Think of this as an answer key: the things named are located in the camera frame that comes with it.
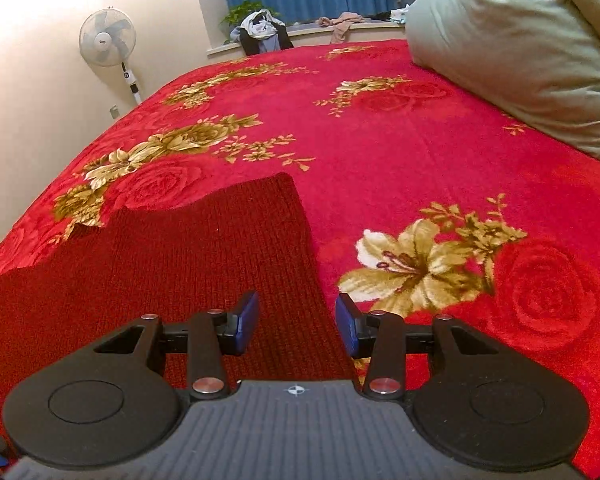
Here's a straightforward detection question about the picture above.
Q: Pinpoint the dark red knit sweater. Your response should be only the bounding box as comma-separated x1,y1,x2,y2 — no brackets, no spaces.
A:
0,173,355,432

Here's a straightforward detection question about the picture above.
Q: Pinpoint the red floral bed blanket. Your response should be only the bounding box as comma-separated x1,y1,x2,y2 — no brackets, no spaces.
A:
0,40,600,477

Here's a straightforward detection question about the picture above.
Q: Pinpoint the green potted plant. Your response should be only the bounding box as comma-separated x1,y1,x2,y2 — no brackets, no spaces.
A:
222,0,285,41

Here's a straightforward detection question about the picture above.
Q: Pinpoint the white standing fan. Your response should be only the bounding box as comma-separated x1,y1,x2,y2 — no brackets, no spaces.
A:
79,6,142,105

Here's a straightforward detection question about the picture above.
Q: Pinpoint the black chair with clothes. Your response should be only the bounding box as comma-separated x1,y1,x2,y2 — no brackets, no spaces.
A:
230,8,294,56

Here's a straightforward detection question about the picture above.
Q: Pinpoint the pink cloth on sill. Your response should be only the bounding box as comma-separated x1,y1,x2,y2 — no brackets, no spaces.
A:
316,12,365,44

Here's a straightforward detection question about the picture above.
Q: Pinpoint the white wall socket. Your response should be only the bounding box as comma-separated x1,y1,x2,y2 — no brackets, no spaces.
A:
109,105,120,120

